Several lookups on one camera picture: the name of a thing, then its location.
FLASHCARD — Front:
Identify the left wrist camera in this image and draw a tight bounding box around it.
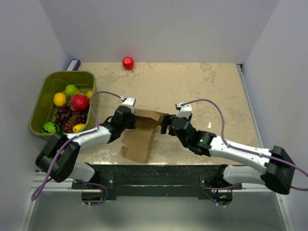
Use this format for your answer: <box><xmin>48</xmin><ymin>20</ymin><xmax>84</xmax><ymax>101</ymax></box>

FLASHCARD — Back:
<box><xmin>121</xmin><ymin>96</ymin><xmax>136</xmax><ymax>114</ymax></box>

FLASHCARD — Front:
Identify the small watermelon toy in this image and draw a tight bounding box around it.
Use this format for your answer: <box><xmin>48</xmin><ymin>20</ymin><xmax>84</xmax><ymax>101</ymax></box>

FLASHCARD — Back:
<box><xmin>41</xmin><ymin>122</ymin><xmax>61</xmax><ymax>134</ymax></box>

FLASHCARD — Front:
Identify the green plastic bin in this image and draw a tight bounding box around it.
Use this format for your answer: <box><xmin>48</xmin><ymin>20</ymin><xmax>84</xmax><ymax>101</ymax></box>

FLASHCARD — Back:
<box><xmin>29</xmin><ymin>71</ymin><xmax>97</xmax><ymax>140</ymax></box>

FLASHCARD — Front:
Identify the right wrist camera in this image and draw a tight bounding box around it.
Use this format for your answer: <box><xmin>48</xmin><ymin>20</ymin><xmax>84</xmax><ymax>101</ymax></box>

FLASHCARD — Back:
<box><xmin>175</xmin><ymin>102</ymin><xmax>192</xmax><ymax>120</ymax></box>

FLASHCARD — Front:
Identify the purple grapes bunch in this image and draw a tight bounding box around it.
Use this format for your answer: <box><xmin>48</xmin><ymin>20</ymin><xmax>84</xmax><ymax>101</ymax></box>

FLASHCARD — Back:
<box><xmin>55</xmin><ymin>105</ymin><xmax>89</xmax><ymax>133</ymax></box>

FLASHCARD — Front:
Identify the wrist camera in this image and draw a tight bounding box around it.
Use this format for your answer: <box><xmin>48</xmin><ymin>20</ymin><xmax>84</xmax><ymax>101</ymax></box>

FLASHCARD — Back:
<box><xmin>175</xmin><ymin>102</ymin><xmax>192</xmax><ymax>120</ymax></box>
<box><xmin>121</xmin><ymin>96</ymin><xmax>136</xmax><ymax>114</ymax></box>

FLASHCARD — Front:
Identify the yellow lemon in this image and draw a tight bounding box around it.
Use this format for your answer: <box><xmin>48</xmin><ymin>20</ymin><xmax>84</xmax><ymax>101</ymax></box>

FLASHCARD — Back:
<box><xmin>53</xmin><ymin>92</ymin><xmax>67</xmax><ymax>107</ymax></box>

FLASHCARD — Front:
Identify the small orange fruit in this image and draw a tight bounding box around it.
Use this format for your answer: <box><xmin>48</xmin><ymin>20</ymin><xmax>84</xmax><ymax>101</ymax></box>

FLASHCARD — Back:
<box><xmin>86</xmin><ymin>90</ymin><xmax>93</xmax><ymax>100</ymax></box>

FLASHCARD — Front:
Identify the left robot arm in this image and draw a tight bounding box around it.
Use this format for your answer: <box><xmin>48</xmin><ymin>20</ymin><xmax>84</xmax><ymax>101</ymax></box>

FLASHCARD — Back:
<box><xmin>35</xmin><ymin>105</ymin><xmax>135</xmax><ymax>189</ymax></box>

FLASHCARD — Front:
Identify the red apple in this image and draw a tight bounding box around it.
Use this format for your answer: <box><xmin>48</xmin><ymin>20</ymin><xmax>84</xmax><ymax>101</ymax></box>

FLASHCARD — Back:
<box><xmin>122</xmin><ymin>56</ymin><xmax>134</xmax><ymax>70</ymax></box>

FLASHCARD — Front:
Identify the brown cardboard box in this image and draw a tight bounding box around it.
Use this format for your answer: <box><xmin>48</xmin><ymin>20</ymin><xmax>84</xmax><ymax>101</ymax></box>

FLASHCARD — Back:
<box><xmin>121</xmin><ymin>109</ymin><xmax>163</xmax><ymax>163</ymax></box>

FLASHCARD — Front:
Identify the purple white box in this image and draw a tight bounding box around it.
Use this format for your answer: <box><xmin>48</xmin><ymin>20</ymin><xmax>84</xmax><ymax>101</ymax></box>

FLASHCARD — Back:
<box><xmin>66</xmin><ymin>59</ymin><xmax>81</xmax><ymax>71</ymax></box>

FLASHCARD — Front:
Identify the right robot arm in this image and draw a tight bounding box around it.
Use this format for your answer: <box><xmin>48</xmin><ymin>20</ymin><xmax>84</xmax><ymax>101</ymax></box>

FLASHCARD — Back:
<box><xmin>161</xmin><ymin>114</ymin><xmax>295</xmax><ymax>194</ymax></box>

